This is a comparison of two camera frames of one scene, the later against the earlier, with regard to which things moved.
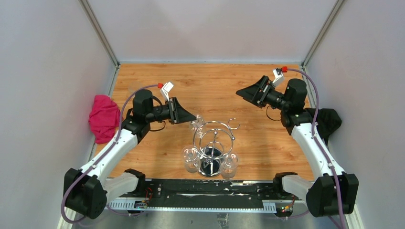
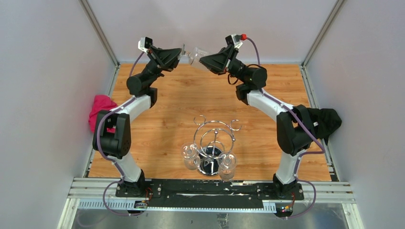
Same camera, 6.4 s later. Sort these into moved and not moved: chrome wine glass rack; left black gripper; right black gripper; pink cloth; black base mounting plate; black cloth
Moved: left black gripper; right black gripper
Not moved: black base mounting plate; pink cloth; chrome wine glass rack; black cloth
